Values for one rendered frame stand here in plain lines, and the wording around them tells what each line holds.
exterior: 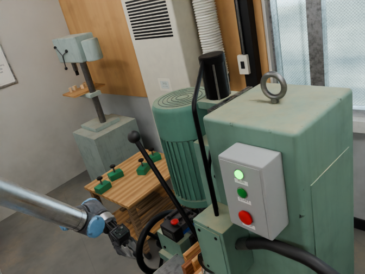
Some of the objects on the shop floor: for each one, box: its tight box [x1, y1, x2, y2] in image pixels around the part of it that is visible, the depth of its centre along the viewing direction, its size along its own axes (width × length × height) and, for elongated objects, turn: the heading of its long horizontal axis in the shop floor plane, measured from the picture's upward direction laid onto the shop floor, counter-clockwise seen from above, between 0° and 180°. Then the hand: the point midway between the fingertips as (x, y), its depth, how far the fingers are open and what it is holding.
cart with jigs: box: [84, 147, 199, 260], centre depth 271 cm, size 66×57×64 cm
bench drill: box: [52, 32, 144, 182], centre depth 324 cm, size 48×62×158 cm
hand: (136, 257), depth 142 cm, fingers closed
